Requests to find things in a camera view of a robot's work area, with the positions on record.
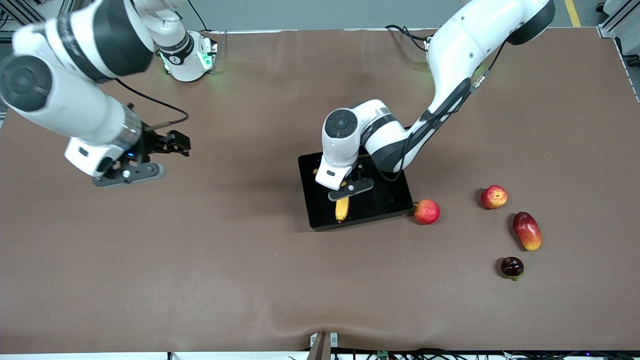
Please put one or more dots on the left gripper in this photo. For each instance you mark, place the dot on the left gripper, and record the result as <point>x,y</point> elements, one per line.
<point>354,175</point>

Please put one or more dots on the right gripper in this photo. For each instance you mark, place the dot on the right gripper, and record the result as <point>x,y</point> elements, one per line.
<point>153,143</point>

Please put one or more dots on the black plastic box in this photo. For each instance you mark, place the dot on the black plastic box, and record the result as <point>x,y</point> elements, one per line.
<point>385,202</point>

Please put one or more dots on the yellow banana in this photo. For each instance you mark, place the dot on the yellow banana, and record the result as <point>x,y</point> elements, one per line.
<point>342,210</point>

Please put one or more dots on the red yellow apple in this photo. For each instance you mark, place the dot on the red yellow apple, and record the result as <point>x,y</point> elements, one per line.
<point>494,197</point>

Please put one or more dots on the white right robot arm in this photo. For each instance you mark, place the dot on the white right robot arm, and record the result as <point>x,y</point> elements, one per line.
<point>75,85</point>

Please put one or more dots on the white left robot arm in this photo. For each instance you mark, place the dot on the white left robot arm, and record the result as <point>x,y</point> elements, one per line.
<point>450,55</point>

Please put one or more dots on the red pomegranate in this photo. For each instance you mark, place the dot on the red pomegranate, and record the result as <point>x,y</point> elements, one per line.
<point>427,212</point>

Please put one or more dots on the brown table mat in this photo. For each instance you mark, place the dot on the brown table mat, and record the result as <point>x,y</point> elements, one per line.
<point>200,275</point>

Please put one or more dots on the red yellow mango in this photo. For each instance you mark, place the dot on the red yellow mango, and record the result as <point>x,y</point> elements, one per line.
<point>527,231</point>

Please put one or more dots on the dark purple mangosteen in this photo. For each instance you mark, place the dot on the dark purple mangosteen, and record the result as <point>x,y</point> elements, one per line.
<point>512,267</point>

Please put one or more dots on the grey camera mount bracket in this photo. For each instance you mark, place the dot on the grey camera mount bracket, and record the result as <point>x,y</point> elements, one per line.
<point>322,345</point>

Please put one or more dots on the aluminium frame with black brace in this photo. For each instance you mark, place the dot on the aluminium frame with black brace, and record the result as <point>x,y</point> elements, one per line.
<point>15,12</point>

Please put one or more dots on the aluminium frame corner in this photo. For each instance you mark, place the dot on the aluminium frame corner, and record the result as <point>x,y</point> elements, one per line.
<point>617,20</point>

